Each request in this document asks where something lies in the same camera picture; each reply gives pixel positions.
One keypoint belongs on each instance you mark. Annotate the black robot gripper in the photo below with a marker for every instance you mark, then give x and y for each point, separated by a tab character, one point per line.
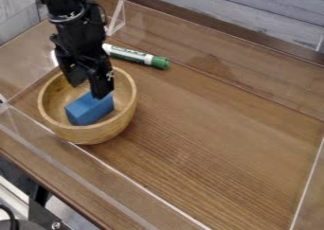
79	48

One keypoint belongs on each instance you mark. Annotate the blue rectangular block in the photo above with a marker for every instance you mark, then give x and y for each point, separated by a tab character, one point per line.
87	109

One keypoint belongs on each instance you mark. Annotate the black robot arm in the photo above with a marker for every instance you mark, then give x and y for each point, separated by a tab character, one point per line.
72	4

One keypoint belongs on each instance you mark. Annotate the brown wooden bowl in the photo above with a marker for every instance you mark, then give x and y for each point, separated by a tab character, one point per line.
57	93

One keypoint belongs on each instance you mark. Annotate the green and white marker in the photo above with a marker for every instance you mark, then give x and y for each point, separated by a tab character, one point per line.
135	56

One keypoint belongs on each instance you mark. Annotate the black table leg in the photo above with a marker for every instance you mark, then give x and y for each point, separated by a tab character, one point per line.
41	195

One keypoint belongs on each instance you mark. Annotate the clear acrylic corner bracket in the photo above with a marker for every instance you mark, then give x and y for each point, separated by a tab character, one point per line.
118	19

